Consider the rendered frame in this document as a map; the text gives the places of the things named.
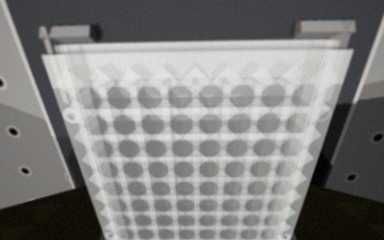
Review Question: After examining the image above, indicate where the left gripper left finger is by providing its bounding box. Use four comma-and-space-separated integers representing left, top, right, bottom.
0, 186, 102, 240

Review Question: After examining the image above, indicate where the white well plate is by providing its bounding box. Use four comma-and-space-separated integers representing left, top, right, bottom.
42, 39, 354, 240

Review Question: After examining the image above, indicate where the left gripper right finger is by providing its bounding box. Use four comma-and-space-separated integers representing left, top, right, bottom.
294, 184, 384, 240

